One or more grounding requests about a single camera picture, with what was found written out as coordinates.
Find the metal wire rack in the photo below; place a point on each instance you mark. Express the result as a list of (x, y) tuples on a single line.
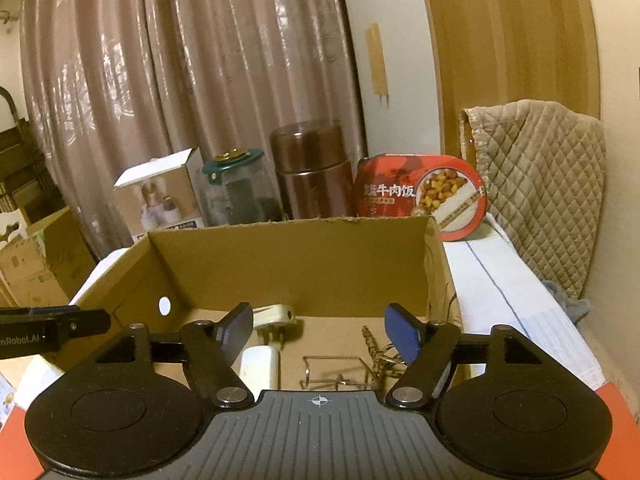
[(338, 373)]

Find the brown cardboard box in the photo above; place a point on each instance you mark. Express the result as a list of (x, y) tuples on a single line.
[(338, 276)]

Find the glass jar with teal lid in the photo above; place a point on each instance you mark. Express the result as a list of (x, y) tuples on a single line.
[(238, 189)]

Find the white oblong charger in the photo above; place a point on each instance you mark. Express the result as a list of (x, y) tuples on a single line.
[(260, 369)]

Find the black folding hand trolley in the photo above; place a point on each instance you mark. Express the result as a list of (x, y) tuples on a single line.
[(26, 183)]

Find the red beef rice meal box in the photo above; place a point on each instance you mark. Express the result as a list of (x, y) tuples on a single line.
[(443, 187)]

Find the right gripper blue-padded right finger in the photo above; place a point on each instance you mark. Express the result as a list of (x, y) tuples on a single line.
[(427, 350)]

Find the beige curtain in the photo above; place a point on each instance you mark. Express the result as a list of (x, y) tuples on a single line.
[(110, 84)]

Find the brown thermos container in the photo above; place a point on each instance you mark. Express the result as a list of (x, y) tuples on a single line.
[(313, 170)]

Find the red Motul cardboard mat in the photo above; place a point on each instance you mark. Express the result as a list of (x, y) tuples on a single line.
[(619, 461)]

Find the grey cloth beside bed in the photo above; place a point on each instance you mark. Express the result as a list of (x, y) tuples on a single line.
[(575, 309)]

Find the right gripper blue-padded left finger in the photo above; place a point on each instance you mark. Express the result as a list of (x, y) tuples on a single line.
[(211, 349)]

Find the cream three-pin plug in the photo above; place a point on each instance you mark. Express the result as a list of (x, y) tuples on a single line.
[(271, 323)]

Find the wooden wall hook strip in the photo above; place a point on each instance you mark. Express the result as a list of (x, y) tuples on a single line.
[(377, 62)]

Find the quilted beige chair cover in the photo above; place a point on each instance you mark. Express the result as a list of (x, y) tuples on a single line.
[(543, 167)]

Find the wooden door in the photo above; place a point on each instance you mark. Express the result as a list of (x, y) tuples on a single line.
[(489, 52)]

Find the white product box with photo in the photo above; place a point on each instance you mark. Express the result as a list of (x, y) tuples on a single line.
[(163, 193)]

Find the leopard pattern hair clip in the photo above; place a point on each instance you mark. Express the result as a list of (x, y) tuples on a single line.
[(386, 360)]

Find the stacked flat cardboard boxes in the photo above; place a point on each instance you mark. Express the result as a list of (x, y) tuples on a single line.
[(49, 264)]

